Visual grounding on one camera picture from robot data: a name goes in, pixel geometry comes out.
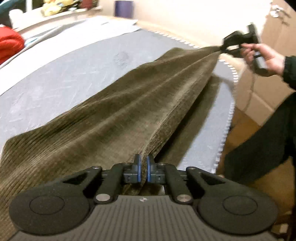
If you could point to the purple box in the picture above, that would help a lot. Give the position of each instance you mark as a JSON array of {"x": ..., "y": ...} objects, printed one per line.
[{"x": 124, "y": 9}]

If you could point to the person right hand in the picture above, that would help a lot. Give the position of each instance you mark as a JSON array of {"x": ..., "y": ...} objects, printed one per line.
[{"x": 275, "y": 61}]

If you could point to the dark olive corduroy pants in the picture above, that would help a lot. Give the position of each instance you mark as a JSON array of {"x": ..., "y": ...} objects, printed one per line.
[{"x": 137, "y": 113}]

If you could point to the yellow plush toys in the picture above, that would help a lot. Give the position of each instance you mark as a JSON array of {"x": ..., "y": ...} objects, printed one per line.
[{"x": 52, "y": 7}]

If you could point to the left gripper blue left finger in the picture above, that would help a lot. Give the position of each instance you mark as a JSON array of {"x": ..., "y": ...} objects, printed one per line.
[{"x": 124, "y": 172}]

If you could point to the red folded quilt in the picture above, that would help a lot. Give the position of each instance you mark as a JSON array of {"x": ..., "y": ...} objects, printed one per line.
[{"x": 11, "y": 43}]

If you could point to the person dark sleeve forearm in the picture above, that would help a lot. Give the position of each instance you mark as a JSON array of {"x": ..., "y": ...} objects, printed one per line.
[{"x": 268, "y": 148}]

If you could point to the cardboard box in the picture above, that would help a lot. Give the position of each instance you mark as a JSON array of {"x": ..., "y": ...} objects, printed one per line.
[{"x": 261, "y": 88}]

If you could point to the light blue bed sheet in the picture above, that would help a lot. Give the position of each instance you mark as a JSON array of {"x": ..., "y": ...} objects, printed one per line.
[{"x": 81, "y": 32}]

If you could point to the grey quilted mattress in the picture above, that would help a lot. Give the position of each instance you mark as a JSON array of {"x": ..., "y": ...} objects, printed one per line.
[{"x": 74, "y": 77}]

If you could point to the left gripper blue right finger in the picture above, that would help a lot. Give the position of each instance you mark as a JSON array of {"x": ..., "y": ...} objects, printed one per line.
[{"x": 163, "y": 172}]

